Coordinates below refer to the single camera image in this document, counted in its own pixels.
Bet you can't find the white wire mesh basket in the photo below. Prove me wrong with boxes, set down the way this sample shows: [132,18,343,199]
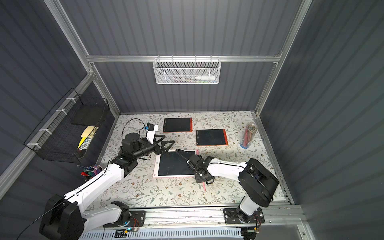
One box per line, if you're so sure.
[153,59,222,85]

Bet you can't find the yellow sticky notes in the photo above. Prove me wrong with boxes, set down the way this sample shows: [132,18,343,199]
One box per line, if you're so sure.
[78,126,98,150]

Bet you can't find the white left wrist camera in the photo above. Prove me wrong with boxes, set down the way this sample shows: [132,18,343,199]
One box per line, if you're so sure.
[146,123,159,144]

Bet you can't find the white marker in basket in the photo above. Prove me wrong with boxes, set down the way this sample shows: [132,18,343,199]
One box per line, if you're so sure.
[194,76,216,82]

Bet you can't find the pink white writing tablet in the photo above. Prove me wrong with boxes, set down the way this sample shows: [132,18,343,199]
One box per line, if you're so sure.
[153,150,199,178]

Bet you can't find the pink cup of markers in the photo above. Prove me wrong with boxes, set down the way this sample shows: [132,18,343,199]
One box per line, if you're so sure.
[77,165,103,182]

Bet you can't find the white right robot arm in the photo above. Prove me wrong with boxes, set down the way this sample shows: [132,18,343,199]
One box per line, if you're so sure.
[186,155,279,223]

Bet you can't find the clear cup of pencils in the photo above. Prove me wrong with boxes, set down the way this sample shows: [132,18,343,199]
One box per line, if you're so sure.
[240,123,258,149]

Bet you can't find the red tablet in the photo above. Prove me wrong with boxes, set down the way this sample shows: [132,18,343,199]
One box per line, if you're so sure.
[196,129,228,146]
[163,118,193,133]

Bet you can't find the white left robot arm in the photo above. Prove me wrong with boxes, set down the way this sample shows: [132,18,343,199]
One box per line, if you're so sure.
[39,133,175,240]

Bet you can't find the black wire wall basket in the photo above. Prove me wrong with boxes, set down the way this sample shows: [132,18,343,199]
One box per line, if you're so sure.
[24,91,110,164]

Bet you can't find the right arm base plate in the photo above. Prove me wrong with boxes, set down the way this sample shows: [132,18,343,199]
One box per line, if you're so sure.
[223,208,265,226]

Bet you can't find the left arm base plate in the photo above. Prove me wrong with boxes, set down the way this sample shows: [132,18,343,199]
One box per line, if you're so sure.
[104,211,146,228]

